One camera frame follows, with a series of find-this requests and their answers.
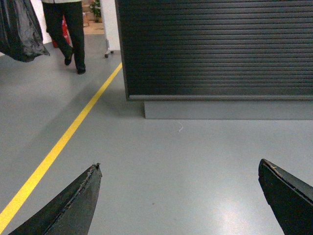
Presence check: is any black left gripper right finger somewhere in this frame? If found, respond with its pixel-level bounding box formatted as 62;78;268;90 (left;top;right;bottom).
258;159;313;235

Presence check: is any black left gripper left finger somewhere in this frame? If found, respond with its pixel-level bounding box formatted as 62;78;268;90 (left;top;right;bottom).
10;163;102;235

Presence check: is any black checkout counter cabinet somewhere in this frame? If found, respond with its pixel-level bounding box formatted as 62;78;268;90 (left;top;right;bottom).
115;0;313;120

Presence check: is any red fire extinguisher box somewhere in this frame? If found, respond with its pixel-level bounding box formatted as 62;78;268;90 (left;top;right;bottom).
52;17;70;48

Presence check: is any dark hanging plastic bag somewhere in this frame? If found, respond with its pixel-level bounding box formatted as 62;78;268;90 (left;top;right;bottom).
0;0;50;63

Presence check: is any white wheeled partition panel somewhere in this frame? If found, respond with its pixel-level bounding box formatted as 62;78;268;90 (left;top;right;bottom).
100;0;120;58

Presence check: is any walking person in black trousers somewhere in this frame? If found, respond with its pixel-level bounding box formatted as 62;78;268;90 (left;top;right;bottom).
41;0;86;75

